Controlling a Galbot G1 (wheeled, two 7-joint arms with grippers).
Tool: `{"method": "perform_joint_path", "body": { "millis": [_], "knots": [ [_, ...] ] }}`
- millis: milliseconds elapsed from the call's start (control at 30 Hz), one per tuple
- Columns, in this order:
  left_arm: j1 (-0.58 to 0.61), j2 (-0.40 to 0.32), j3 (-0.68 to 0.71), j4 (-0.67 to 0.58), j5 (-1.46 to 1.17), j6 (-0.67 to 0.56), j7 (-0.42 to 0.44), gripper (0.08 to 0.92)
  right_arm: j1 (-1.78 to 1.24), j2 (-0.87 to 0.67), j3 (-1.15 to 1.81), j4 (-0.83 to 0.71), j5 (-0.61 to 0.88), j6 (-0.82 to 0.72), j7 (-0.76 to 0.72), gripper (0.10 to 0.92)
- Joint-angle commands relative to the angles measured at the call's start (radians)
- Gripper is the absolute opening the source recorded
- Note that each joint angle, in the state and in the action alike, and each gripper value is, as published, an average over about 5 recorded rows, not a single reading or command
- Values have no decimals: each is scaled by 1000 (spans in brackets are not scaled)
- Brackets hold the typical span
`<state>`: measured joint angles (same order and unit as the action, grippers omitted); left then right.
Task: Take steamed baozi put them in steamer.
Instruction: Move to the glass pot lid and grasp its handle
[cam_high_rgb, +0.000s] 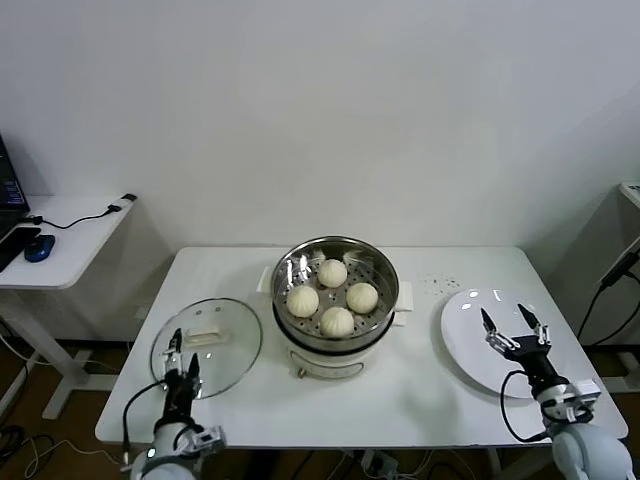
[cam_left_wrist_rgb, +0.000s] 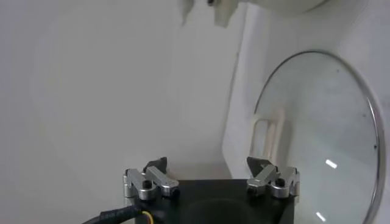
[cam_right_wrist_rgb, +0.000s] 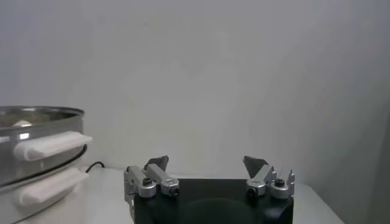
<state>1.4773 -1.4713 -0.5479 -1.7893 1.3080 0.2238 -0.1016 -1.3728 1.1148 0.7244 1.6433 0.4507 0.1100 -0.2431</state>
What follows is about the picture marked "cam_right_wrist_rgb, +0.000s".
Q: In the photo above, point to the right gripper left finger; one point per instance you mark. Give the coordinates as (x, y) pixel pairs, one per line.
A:
(152, 179)

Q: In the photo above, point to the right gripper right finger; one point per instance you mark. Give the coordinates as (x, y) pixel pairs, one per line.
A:
(265, 179)

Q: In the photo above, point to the stainless steel steamer basket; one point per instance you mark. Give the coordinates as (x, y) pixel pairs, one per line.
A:
(45, 128)

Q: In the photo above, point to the white electric cooker base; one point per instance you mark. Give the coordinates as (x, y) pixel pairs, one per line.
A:
(45, 210)

